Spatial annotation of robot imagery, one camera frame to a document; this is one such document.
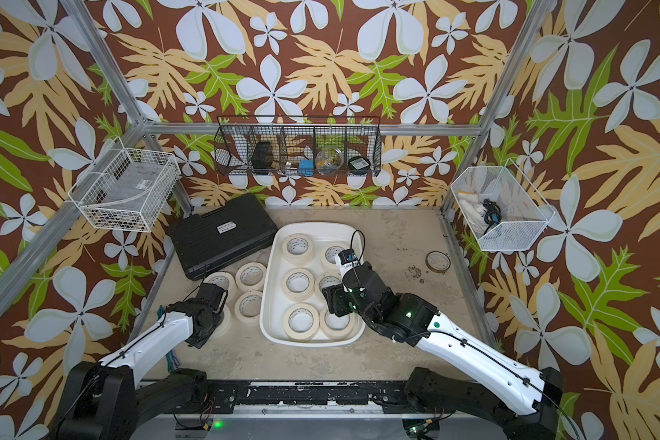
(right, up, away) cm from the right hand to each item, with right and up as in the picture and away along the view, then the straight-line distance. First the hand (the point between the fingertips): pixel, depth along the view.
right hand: (329, 287), depth 70 cm
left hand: (-38, -15, +17) cm, 44 cm away
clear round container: (0, +39, +22) cm, 45 cm away
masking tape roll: (-12, +8, +35) cm, 38 cm away
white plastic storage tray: (-18, -9, +21) cm, 29 cm away
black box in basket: (-25, +43, +30) cm, 58 cm away
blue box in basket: (-8, +37, +24) cm, 45 cm away
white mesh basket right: (+54, +20, +5) cm, 58 cm away
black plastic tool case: (-41, +13, +32) cm, 54 cm away
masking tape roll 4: (-27, -10, +21) cm, 36 cm away
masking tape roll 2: (-29, -1, +29) cm, 41 cm away
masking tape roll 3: (0, +6, +29) cm, 30 cm away
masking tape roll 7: (-10, -7, +21) cm, 24 cm away
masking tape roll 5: (-10, -17, +13) cm, 24 cm away
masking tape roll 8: (-37, -3, +26) cm, 46 cm away
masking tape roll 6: (+8, -15, +15) cm, 22 cm away
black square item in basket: (+11, +38, +26) cm, 47 cm away
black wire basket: (-11, +46, +28) cm, 55 cm away
